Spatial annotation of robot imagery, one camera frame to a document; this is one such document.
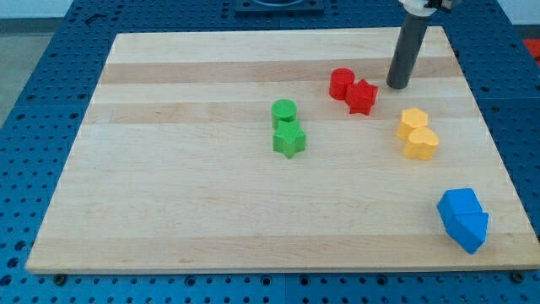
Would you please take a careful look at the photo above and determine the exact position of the green cylinder block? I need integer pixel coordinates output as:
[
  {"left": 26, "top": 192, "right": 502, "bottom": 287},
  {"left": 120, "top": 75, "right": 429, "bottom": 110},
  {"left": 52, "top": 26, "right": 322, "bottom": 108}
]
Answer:
[{"left": 271, "top": 99, "right": 297, "bottom": 130}]

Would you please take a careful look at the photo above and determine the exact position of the yellow heart block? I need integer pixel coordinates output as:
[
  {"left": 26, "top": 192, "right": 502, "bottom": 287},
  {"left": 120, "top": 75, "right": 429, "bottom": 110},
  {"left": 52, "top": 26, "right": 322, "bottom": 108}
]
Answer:
[{"left": 403, "top": 127, "right": 440, "bottom": 160}]

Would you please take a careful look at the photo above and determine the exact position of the green star block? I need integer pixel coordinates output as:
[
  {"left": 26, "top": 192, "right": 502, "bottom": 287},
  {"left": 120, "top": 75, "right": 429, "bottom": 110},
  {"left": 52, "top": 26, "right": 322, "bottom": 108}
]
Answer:
[{"left": 273, "top": 121, "right": 306, "bottom": 159}]

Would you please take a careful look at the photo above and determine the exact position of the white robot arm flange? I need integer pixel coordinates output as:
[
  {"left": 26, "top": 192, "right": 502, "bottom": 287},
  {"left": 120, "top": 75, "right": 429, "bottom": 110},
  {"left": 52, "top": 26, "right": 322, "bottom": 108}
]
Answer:
[{"left": 399, "top": 0, "right": 462, "bottom": 17}]

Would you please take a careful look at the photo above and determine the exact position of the red cylinder block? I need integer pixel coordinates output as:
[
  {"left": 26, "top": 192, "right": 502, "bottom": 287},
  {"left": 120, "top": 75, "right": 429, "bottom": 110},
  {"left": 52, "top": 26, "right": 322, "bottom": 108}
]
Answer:
[{"left": 329, "top": 68, "right": 355, "bottom": 100}]

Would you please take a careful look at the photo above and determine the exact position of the blue triangle block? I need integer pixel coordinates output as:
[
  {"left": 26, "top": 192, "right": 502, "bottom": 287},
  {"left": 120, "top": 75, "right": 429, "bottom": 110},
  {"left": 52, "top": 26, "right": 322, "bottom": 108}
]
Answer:
[{"left": 444, "top": 212, "right": 489, "bottom": 254}]

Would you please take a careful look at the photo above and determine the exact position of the yellow hexagon block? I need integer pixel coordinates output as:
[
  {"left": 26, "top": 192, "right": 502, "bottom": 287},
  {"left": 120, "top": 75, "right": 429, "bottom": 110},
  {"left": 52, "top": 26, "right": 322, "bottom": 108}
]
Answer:
[{"left": 397, "top": 107, "right": 429, "bottom": 140}]

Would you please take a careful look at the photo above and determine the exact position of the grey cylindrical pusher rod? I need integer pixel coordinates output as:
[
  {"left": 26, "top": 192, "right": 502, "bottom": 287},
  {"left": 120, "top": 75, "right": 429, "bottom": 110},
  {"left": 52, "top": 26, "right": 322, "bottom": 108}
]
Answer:
[{"left": 386, "top": 13, "right": 430, "bottom": 90}]

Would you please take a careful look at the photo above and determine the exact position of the wooden board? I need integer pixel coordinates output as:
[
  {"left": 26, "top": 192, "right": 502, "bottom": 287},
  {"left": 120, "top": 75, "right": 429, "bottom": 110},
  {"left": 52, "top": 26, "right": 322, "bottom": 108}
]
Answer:
[{"left": 26, "top": 26, "right": 539, "bottom": 274}]

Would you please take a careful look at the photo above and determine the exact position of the blue cube block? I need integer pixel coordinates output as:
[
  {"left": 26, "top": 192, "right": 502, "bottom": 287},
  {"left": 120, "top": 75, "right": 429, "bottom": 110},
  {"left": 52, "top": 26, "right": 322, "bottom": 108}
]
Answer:
[{"left": 437, "top": 187, "right": 483, "bottom": 227}]

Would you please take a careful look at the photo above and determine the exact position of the red star block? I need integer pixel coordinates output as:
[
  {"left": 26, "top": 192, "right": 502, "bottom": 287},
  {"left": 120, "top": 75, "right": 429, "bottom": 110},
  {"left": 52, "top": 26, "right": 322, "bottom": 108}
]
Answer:
[{"left": 345, "top": 79, "right": 379, "bottom": 116}]

